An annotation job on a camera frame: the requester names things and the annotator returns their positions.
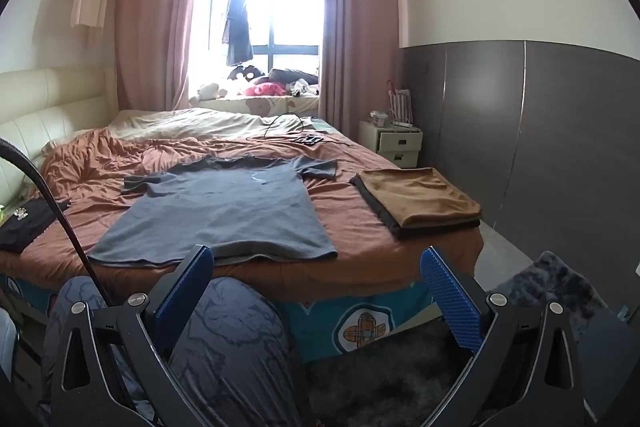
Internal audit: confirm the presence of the grey t-shirt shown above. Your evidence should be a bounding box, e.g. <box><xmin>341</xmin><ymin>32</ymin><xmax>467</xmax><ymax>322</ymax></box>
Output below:
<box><xmin>89</xmin><ymin>155</ymin><xmax>337</xmax><ymax>267</ymax></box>

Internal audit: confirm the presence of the person's patterned trouser leg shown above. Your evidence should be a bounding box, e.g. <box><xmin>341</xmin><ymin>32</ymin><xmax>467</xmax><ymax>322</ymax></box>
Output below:
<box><xmin>41</xmin><ymin>274</ymin><xmax>304</xmax><ymax>427</ymax></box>

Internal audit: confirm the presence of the folded black garment under brown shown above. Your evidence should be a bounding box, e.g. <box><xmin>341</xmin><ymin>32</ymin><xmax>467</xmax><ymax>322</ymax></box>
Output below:
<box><xmin>349</xmin><ymin>174</ymin><xmax>480</xmax><ymax>241</ymax></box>

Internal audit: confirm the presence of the blue cartoon bed skirt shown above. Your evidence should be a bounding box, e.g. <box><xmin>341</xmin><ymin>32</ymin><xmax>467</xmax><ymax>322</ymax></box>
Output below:
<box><xmin>0</xmin><ymin>271</ymin><xmax>442</xmax><ymax>363</ymax></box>

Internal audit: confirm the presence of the orange-brown bed blanket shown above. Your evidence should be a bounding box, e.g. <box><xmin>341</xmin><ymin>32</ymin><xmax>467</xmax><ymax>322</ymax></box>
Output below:
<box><xmin>0</xmin><ymin>126</ymin><xmax>485</xmax><ymax>303</ymax></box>

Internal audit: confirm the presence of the black folded printed shirt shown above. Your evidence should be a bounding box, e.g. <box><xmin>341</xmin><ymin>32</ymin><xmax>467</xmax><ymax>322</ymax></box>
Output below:
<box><xmin>0</xmin><ymin>198</ymin><xmax>56</xmax><ymax>255</ymax></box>

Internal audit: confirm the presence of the white bedside table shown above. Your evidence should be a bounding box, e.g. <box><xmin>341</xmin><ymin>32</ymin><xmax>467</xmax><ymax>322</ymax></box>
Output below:
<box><xmin>358</xmin><ymin>121</ymin><xmax>423</xmax><ymax>169</ymax></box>

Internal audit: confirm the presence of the beige bed sheet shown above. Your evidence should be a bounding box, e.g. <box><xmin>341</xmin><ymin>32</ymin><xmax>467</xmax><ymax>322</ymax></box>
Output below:
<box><xmin>107</xmin><ymin>107</ymin><xmax>340</xmax><ymax>140</ymax></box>

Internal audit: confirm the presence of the striped gift bag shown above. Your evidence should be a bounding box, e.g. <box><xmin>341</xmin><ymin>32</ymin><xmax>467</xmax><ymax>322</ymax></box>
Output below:
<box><xmin>387</xmin><ymin>80</ymin><xmax>413</xmax><ymax>124</ymax></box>

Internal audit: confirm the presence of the white plush toy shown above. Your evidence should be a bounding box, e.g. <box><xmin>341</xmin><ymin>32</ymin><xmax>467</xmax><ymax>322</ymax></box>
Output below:
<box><xmin>190</xmin><ymin>82</ymin><xmax>228</xmax><ymax>105</ymax></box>

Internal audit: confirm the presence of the pink plush on sill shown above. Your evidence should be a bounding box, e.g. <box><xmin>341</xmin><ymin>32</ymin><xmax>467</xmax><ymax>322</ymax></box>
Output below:
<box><xmin>244</xmin><ymin>79</ymin><xmax>288</xmax><ymax>96</ymax></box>

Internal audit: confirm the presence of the cream padded headboard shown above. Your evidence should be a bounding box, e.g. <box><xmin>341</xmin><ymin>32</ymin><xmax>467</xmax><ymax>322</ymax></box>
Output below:
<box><xmin>0</xmin><ymin>66</ymin><xmax>120</xmax><ymax>208</ymax></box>

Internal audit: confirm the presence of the bear-print window cushion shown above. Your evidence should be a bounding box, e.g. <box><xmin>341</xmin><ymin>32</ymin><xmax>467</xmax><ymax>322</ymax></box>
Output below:
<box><xmin>190</xmin><ymin>95</ymin><xmax>320</xmax><ymax>117</ymax></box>

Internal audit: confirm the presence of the pink right curtain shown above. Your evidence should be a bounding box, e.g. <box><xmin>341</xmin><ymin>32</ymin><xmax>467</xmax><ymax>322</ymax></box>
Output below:
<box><xmin>320</xmin><ymin>0</ymin><xmax>400</xmax><ymax>140</ymax></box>

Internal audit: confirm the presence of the pink curtain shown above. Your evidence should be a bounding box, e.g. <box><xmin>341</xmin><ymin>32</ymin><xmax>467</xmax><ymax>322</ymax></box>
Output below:
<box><xmin>115</xmin><ymin>0</ymin><xmax>193</xmax><ymax>112</ymax></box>
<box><xmin>320</xmin><ymin>0</ymin><xmax>400</xmax><ymax>140</ymax></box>

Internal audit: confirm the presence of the dark hanging garment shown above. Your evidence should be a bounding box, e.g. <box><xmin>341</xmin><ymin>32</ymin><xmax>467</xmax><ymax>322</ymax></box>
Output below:
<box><xmin>222</xmin><ymin>0</ymin><xmax>253</xmax><ymax>66</ymax></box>

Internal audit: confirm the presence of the pink left curtain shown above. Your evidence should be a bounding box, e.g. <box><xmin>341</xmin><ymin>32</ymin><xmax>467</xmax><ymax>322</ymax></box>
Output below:
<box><xmin>115</xmin><ymin>0</ymin><xmax>193</xmax><ymax>112</ymax></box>

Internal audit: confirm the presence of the thin black cable on bed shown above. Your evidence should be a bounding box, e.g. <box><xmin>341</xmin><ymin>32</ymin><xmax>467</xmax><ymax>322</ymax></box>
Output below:
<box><xmin>259</xmin><ymin>114</ymin><xmax>309</xmax><ymax>139</ymax></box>

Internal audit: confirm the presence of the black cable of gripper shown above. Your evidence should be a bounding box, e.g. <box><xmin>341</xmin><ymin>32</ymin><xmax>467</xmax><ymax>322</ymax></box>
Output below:
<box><xmin>0</xmin><ymin>136</ymin><xmax>113</xmax><ymax>308</ymax></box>

